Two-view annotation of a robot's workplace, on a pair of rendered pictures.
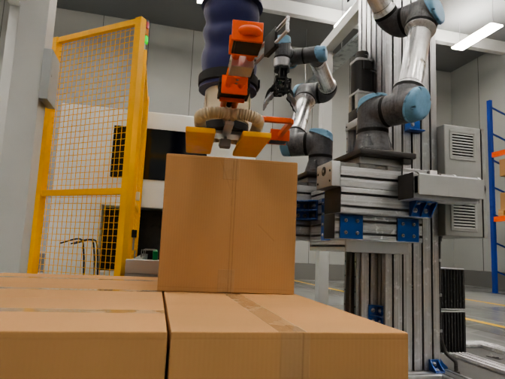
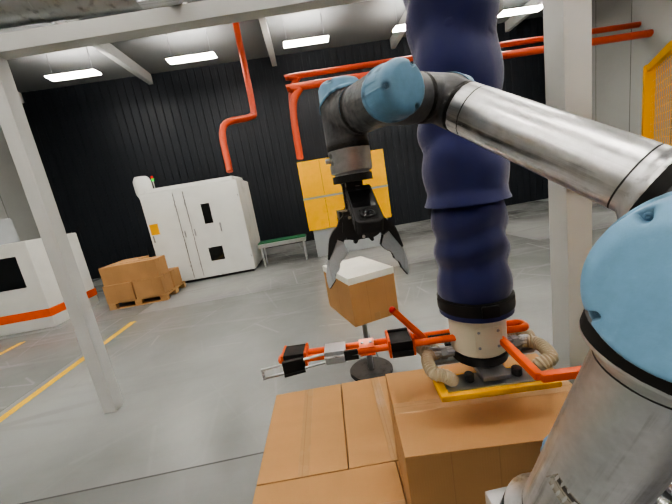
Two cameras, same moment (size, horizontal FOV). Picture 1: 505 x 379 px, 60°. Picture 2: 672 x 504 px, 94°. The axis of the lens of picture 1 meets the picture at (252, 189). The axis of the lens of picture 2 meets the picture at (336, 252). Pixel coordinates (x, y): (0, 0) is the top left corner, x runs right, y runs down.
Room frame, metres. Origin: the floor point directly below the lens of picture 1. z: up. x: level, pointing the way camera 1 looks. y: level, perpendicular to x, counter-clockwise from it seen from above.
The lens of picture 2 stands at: (1.39, -0.88, 1.70)
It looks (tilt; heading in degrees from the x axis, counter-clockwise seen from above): 11 degrees down; 101
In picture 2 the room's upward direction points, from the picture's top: 10 degrees counter-clockwise
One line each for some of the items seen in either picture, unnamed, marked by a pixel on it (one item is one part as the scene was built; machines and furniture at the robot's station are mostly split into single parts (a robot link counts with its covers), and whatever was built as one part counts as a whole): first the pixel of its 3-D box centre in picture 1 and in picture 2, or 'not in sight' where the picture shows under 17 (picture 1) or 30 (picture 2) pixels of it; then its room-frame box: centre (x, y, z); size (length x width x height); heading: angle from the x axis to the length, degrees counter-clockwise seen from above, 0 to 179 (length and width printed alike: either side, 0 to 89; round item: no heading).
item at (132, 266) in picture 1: (207, 268); not in sight; (1.97, 0.18, 0.58); 0.70 x 0.03 x 0.06; 102
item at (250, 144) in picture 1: (250, 141); (493, 377); (1.62, 0.02, 1.07); 0.34 x 0.10 x 0.05; 8
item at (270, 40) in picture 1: (267, 52); (310, 364); (1.08, -0.02, 1.18); 0.31 x 0.03 x 0.05; 21
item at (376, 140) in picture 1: (372, 144); not in sight; (1.63, -0.45, 1.09); 0.15 x 0.15 x 0.10
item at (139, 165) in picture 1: (135, 198); not in sight; (3.62, 0.96, 1.05); 1.17 x 0.10 x 2.10; 12
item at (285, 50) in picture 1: (282, 48); not in sight; (1.92, -0.11, 1.59); 0.09 x 0.08 x 0.11; 159
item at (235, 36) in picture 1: (245, 38); (295, 356); (1.01, 0.03, 1.18); 0.08 x 0.07 x 0.05; 8
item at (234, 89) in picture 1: (233, 89); (400, 342); (1.36, 0.08, 1.18); 0.10 x 0.08 x 0.06; 98
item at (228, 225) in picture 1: (222, 228); (485, 446); (1.61, 0.10, 0.74); 0.60 x 0.40 x 0.40; 8
